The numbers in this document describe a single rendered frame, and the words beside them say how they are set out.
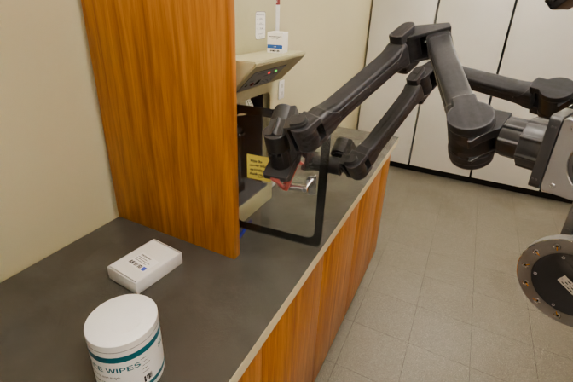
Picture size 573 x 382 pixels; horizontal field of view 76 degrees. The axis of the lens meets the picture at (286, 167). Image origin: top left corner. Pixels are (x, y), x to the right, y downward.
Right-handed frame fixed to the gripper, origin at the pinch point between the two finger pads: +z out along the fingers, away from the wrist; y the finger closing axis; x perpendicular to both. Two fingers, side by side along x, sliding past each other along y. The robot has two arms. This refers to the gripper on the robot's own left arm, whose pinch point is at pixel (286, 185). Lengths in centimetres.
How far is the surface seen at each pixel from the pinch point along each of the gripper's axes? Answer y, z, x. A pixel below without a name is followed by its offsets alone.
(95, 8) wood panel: -17, -39, -57
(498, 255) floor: -116, 186, 100
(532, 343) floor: -42, 153, 107
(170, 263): 24.6, 13.6, -28.2
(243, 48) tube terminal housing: -28.5, -23.5, -20.3
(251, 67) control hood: -15.1, -26.0, -11.1
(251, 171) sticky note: -3.9, 1.8, -12.4
